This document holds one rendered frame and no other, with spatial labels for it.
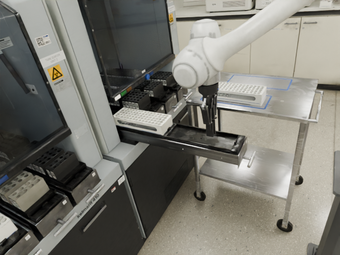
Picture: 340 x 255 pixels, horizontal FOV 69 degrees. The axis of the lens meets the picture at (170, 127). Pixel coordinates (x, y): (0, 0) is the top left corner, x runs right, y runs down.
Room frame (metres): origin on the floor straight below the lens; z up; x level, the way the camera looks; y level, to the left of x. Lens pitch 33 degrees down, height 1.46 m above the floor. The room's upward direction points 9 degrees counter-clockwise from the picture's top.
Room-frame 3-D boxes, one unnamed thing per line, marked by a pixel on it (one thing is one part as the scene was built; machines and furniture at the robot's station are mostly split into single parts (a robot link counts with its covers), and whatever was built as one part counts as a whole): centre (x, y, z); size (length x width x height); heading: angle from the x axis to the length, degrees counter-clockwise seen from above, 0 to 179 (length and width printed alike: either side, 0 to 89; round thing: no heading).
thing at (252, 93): (1.17, -0.37, 0.85); 0.30 x 0.10 x 0.06; 54
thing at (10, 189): (0.69, 0.58, 0.85); 0.12 x 0.02 x 0.06; 146
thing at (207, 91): (0.84, -0.16, 1.04); 0.08 x 0.07 x 0.09; 146
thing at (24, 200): (0.66, 0.52, 0.85); 0.12 x 0.02 x 0.06; 147
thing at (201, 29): (0.83, -0.16, 1.22); 0.13 x 0.11 x 0.16; 154
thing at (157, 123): (1.06, 0.13, 0.83); 0.30 x 0.10 x 0.06; 56
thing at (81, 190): (0.91, 0.63, 0.78); 0.73 x 0.14 x 0.09; 56
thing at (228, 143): (0.96, -0.02, 0.78); 0.73 x 0.14 x 0.09; 56
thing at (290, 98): (1.23, -0.49, 0.41); 0.67 x 0.46 x 0.82; 54
